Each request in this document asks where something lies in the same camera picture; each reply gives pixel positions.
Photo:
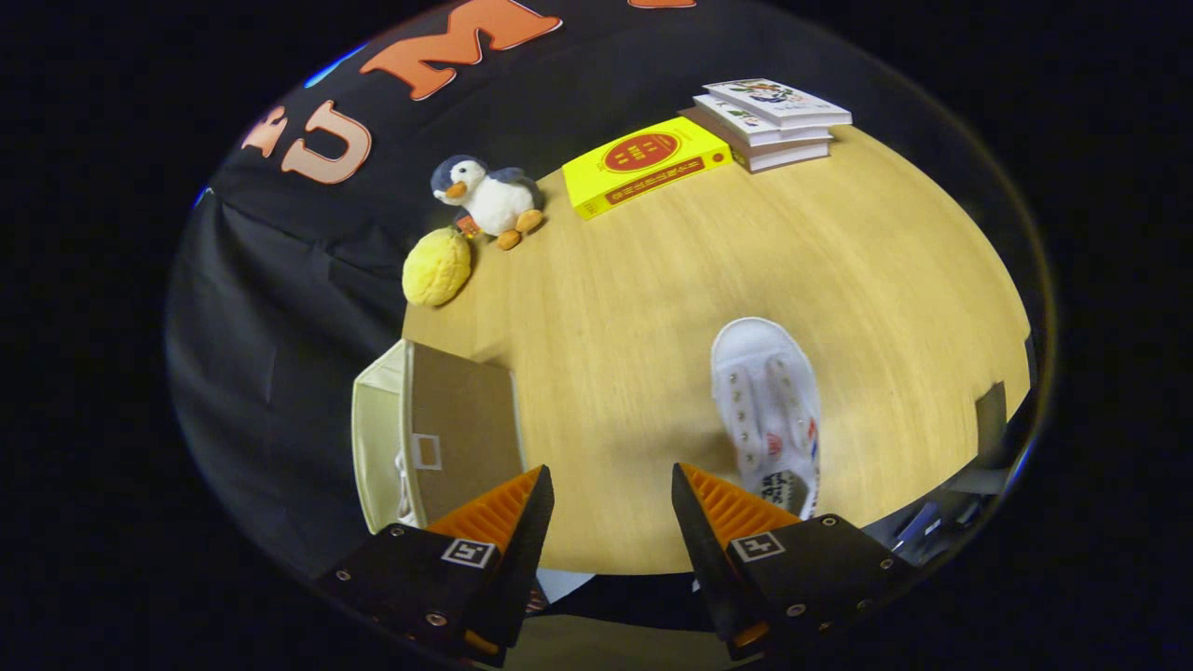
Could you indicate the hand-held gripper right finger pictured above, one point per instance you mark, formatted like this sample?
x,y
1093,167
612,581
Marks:
x,y
708,568

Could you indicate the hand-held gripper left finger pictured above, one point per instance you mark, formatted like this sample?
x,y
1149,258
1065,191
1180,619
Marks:
x,y
522,559

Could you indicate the beige fabric storage box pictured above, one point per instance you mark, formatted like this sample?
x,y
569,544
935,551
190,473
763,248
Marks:
x,y
461,410

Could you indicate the person's dark clothing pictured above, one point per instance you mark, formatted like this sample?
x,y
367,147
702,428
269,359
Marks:
x,y
615,606

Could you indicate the yellow plush bread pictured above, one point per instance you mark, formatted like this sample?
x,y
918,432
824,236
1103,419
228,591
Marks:
x,y
436,268

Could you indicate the penguin plush toy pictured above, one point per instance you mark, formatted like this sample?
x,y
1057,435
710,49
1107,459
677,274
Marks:
x,y
499,200

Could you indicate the yellow book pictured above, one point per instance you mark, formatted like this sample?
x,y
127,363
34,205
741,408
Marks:
x,y
643,154

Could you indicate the white illustrated book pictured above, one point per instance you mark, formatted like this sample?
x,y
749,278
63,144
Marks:
x,y
774,98
736,119

